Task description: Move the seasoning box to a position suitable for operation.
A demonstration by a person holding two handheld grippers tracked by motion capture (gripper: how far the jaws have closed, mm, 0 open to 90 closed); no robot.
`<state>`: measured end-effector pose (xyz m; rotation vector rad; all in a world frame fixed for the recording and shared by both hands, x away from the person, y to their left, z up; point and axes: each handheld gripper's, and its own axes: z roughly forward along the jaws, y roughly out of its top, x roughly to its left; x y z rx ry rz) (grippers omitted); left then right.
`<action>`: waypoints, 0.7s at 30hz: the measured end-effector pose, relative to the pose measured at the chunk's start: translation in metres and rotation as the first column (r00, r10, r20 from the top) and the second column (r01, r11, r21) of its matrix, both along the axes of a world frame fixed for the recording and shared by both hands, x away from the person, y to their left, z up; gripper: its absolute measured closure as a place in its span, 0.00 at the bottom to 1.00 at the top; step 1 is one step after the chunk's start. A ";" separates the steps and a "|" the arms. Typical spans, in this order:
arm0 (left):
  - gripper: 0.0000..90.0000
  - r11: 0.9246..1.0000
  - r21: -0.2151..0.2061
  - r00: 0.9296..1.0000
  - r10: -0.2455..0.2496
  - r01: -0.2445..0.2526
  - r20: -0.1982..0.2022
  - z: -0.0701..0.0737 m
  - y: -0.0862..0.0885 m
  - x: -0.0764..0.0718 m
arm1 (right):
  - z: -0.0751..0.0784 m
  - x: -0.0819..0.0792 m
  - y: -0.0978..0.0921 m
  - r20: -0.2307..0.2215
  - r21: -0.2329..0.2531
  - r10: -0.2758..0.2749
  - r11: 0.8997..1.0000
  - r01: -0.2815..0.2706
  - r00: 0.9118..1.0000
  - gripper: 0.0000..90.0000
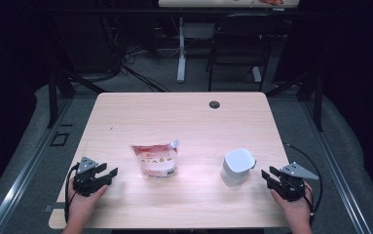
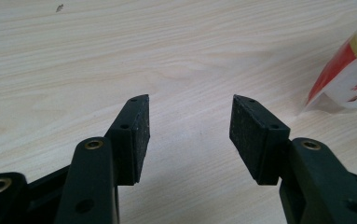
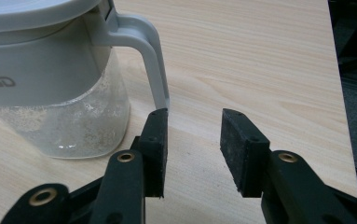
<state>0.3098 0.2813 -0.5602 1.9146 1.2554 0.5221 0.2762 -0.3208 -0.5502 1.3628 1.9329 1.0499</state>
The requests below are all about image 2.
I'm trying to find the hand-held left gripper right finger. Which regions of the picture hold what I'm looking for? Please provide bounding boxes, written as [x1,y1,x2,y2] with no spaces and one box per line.
[228,94,292,187]

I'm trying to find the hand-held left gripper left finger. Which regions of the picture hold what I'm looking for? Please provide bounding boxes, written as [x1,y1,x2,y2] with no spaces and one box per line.
[104,93,151,187]

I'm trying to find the white and red refill pouch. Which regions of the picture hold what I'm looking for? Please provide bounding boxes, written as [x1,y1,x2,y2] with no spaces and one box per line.
[303,17,357,110]

